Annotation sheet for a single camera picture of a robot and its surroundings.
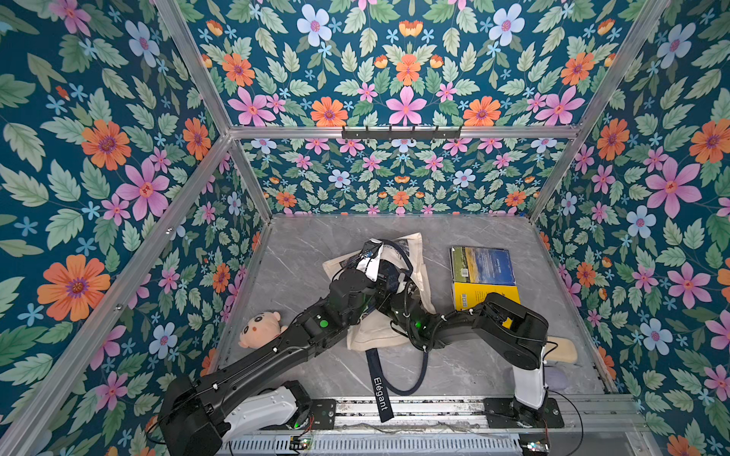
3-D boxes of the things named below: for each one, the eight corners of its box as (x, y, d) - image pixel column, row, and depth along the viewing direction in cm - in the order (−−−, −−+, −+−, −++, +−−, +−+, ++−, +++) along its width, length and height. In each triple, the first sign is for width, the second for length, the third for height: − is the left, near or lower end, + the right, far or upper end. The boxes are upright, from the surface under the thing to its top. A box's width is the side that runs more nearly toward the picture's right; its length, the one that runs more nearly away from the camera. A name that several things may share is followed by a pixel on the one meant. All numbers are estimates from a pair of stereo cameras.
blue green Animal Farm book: (453, 290, 99) (457, 281, 94) (447, 256, 109) (450, 246, 104) (513, 290, 99) (520, 281, 94) (502, 256, 109) (507, 246, 104)
